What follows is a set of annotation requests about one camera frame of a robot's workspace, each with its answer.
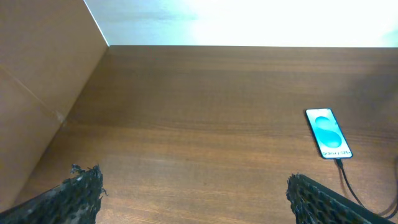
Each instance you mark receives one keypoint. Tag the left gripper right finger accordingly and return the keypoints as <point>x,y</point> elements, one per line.
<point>313,203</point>

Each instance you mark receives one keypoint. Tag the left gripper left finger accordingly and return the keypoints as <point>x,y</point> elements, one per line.
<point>75,200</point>

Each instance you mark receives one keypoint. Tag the blue Galaxy smartphone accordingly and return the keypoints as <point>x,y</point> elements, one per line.
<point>328,136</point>

